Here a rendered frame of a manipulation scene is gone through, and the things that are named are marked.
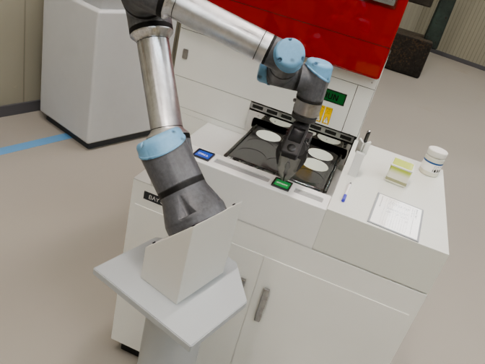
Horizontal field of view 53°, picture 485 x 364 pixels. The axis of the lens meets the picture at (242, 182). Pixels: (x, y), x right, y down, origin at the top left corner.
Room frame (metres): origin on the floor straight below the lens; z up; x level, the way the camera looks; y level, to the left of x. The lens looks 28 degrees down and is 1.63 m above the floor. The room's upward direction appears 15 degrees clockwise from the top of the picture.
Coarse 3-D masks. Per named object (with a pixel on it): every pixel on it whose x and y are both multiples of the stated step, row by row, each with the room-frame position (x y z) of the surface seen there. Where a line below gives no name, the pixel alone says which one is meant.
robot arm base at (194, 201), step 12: (192, 180) 0.96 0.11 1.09; (204, 180) 1.00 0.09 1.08; (168, 192) 0.94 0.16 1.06; (180, 192) 0.94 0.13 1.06; (192, 192) 0.94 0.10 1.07; (204, 192) 0.96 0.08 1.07; (168, 204) 0.93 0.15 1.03; (180, 204) 0.92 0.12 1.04; (192, 204) 0.92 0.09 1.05; (204, 204) 0.93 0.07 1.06; (216, 204) 0.95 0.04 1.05; (168, 216) 0.92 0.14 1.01; (180, 216) 0.91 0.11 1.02; (192, 216) 0.90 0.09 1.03; (204, 216) 0.91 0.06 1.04; (168, 228) 0.91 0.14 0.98; (180, 228) 0.89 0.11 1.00
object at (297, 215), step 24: (192, 144) 1.41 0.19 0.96; (216, 168) 1.30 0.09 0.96; (240, 168) 1.34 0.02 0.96; (216, 192) 1.29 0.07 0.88; (240, 192) 1.28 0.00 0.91; (264, 192) 1.26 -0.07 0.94; (288, 192) 1.27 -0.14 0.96; (312, 192) 1.31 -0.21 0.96; (240, 216) 1.27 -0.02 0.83; (264, 216) 1.26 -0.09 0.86; (288, 216) 1.24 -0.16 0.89; (312, 216) 1.23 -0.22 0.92; (312, 240) 1.23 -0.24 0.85
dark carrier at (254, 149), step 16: (256, 128) 1.84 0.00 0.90; (240, 144) 1.64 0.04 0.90; (256, 144) 1.68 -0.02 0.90; (272, 144) 1.72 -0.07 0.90; (256, 160) 1.55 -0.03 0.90; (272, 160) 1.58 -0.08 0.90; (288, 160) 1.62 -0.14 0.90; (320, 160) 1.69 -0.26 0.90; (304, 176) 1.52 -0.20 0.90; (320, 176) 1.56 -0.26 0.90
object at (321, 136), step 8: (248, 112) 1.92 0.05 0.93; (256, 112) 1.91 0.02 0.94; (248, 120) 1.92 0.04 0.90; (264, 120) 1.90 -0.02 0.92; (272, 120) 1.89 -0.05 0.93; (280, 120) 1.89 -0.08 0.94; (248, 128) 1.91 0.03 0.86; (288, 128) 1.88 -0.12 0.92; (320, 136) 1.85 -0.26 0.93; (328, 136) 1.85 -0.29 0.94; (336, 144) 1.83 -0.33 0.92; (344, 144) 1.83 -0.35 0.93; (344, 160) 1.82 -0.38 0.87
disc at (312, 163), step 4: (308, 160) 1.66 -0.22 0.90; (312, 160) 1.67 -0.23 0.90; (316, 160) 1.68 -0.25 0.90; (304, 164) 1.62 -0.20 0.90; (308, 164) 1.63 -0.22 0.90; (312, 164) 1.64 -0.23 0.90; (316, 164) 1.65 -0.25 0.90; (320, 164) 1.66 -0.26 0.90; (324, 164) 1.67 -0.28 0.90; (312, 168) 1.60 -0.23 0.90; (316, 168) 1.61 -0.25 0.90; (320, 168) 1.62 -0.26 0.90; (324, 168) 1.63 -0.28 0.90
